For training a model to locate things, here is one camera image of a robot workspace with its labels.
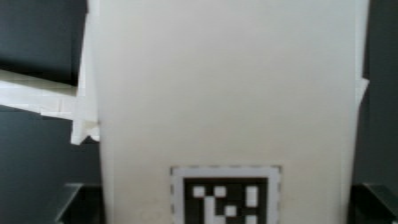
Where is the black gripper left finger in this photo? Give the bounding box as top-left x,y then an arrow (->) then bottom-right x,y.
55,183 -> 103,224

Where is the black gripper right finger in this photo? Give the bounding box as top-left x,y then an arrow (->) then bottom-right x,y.
352,183 -> 398,224

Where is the white cabinet top block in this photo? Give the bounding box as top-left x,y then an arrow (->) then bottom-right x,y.
82,0 -> 370,224

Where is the white U-shaped fence frame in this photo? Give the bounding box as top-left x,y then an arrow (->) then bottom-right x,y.
0,70 -> 77,119

